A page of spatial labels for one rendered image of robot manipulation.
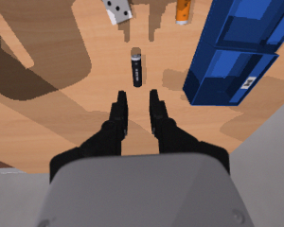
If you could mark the black aa battery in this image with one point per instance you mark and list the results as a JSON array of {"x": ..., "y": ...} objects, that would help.
[{"x": 137, "y": 72}]

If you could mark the white domino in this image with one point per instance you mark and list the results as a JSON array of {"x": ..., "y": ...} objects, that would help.
[{"x": 118, "y": 10}]

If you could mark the orange battery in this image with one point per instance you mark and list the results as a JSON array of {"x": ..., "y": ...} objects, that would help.
[{"x": 182, "y": 13}]

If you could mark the blue three-compartment bin rack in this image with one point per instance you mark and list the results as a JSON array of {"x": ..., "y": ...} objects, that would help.
[{"x": 231, "y": 75}]

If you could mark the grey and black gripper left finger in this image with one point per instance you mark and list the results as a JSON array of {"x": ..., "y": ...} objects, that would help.
[{"x": 106, "y": 142}]

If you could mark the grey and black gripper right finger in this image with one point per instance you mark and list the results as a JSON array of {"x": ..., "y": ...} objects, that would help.
[{"x": 172, "y": 139}]

